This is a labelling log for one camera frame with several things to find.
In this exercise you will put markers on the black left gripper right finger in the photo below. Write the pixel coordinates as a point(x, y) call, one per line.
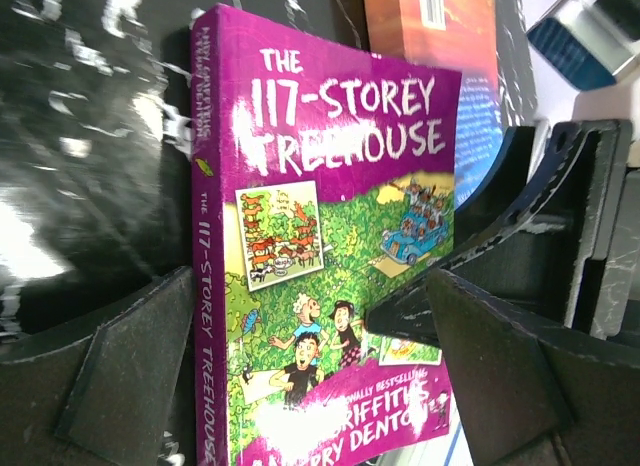
point(532, 392)

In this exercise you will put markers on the purple treehouse book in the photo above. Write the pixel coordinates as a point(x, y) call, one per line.
point(322, 180)

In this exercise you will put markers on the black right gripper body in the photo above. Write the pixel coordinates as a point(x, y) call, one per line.
point(585, 261)

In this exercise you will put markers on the black marbled table mat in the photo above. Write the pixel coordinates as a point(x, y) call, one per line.
point(97, 147)

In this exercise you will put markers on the blue paperback book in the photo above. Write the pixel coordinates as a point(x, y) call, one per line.
point(458, 35)

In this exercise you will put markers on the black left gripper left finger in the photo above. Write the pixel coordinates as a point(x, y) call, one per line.
point(97, 390)

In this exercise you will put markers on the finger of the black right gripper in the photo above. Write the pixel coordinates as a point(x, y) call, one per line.
point(510, 200)
point(528, 271)

